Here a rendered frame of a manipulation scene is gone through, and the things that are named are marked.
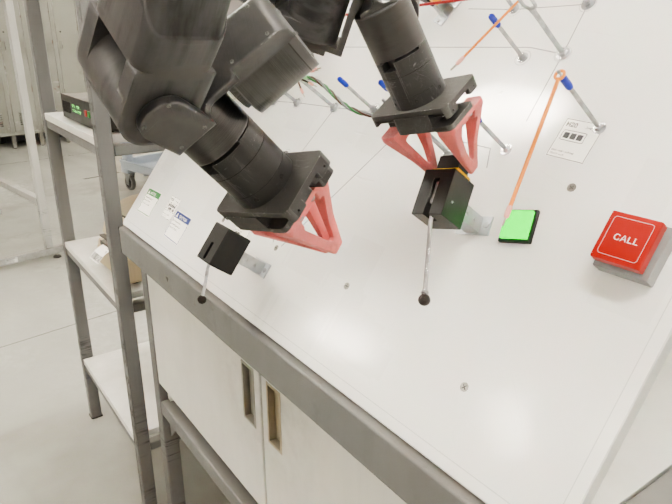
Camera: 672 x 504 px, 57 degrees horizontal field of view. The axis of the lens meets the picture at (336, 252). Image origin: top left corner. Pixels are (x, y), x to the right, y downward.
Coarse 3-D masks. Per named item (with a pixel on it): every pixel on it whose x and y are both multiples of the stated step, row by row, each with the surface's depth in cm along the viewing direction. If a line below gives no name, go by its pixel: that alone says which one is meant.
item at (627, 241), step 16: (608, 224) 59; (624, 224) 58; (640, 224) 57; (656, 224) 56; (608, 240) 58; (624, 240) 57; (640, 240) 56; (656, 240) 56; (592, 256) 59; (608, 256) 58; (624, 256) 57; (640, 256) 56; (640, 272) 56
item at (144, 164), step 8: (160, 152) 542; (120, 160) 512; (128, 160) 511; (136, 160) 527; (144, 160) 532; (152, 160) 538; (128, 168) 507; (136, 168) 498; (144, 168) 489; (152, 168) 481; (128, 176) 516; (128, 184) 519
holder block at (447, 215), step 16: (432, 176) 69; (448, 176) 68; (464, 176) 69; (432, 192) 69; (448, 192) 67; (464, 192) 69; (416, 208) 69; (432, 208) 67; (448, 208) 67; (464, 208) 69; (448, 224) 68
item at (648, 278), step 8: (664, 240) 57; (664, 248) 56; (656, 256) 57; (664, 256) 57; (600, 264) 60; (608, 264) 59; (648, 264) 57; (656, 264) 56; (664, 264) 57; (608, 272) 60; (616, 272) 59; (624, 272) 58; (632, 272) 57; (648, 272) 56; (656, 272) 57; (632, 280) 58; (640, 280) 57; (648, 280) 56
